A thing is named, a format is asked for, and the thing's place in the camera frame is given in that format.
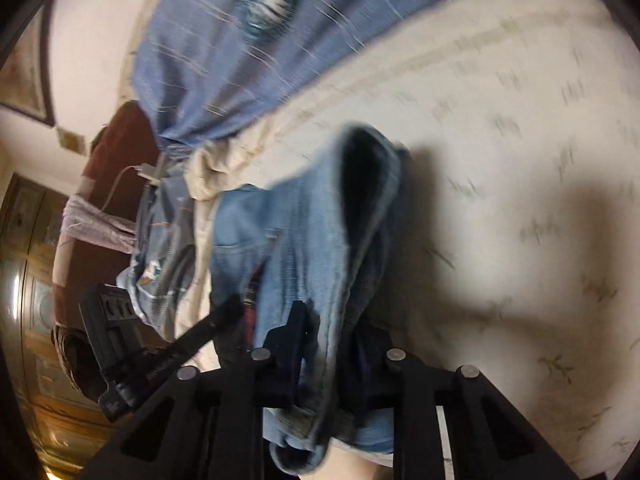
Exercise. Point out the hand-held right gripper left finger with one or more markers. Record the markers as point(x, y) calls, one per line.
point(287, 345)

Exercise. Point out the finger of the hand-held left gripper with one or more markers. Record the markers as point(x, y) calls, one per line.
point(205, 330)

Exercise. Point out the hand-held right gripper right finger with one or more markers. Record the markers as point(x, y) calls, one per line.
point(402, 385)

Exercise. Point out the blue denim pants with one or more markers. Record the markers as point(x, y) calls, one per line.
point(300, 220)

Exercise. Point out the wooden wardrobe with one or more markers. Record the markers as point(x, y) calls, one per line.
point(25, 310)

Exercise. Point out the grey cloth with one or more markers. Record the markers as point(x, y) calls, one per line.
point(95, 225)

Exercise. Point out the white charger plug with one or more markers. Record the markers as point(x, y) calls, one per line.
point(147, 171)

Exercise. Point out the brown headboard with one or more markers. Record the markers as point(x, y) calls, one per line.
point(115, 160)

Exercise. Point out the cream leaf-print quilt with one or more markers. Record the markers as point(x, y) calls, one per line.
point(500, 160)

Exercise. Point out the wall socket plate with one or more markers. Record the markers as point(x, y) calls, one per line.
point(70, 140)

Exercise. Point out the framed wall picture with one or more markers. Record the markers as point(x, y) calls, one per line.
point(30, 80)

